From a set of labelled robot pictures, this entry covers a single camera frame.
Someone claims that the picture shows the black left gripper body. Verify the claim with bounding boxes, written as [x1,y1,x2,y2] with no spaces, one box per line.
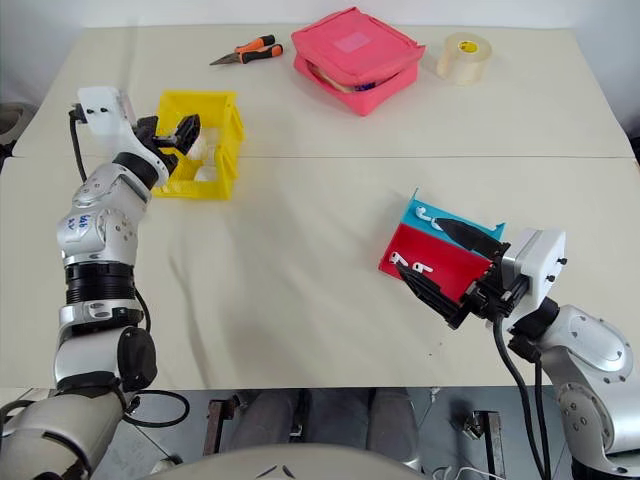
[148,133,183,177]

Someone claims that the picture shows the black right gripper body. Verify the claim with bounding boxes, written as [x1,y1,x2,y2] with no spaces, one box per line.
[462,242,531,321]

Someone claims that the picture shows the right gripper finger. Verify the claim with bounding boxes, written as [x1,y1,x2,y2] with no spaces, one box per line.
[436,216,510,262]
[396,263,472,332]

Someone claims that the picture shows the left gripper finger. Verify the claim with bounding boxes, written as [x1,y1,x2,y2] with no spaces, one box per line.
[171,112,203,158]
[136,114,162,150]

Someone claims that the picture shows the yellow plastic bin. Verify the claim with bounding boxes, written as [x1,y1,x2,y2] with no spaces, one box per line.
[151,89,246,201]

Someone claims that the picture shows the red and blue tray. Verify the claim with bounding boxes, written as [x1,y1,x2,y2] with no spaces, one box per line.
[378,222,494,306]

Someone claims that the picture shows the blue bin with white earbuds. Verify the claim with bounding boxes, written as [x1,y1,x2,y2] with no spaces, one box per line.
[399,187,509,261]

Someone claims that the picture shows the orange black pliers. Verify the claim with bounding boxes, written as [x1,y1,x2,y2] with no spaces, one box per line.
[208,33,285,67]

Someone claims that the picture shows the clear tape roll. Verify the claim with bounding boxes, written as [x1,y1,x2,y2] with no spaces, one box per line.
[436,31,494,86]

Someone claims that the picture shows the pink fabric pouch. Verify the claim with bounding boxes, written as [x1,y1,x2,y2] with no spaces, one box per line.
[290,6,427,118]

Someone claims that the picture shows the grey robot torso dome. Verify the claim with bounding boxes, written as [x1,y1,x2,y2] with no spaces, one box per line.
[169,442,426,480]

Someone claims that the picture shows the white rounded object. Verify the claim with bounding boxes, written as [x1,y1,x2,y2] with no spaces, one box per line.
[149,454,184,474]

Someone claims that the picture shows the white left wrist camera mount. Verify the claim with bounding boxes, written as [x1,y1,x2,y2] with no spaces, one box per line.
[76,86,169,174]

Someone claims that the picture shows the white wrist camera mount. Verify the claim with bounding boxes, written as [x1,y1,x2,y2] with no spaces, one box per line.
[501,227,569,311]
[76,86,169,174]

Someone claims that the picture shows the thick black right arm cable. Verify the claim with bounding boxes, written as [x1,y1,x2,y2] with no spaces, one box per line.
[492,317,549,480]

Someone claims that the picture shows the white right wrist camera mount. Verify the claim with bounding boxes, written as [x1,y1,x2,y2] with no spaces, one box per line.
[501,227,569,311]

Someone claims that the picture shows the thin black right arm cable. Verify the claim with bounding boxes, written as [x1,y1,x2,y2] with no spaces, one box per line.
[507,329,556,480]

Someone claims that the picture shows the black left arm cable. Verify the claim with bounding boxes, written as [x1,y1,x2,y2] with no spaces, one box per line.
[67,102,191,430]

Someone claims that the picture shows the rusty metal table bracket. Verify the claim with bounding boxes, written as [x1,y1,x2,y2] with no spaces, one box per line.
[204,397,239,456]
[472,409,504,474]

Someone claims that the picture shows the thin white cable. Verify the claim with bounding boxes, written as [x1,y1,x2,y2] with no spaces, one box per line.
[434,466,506,480]

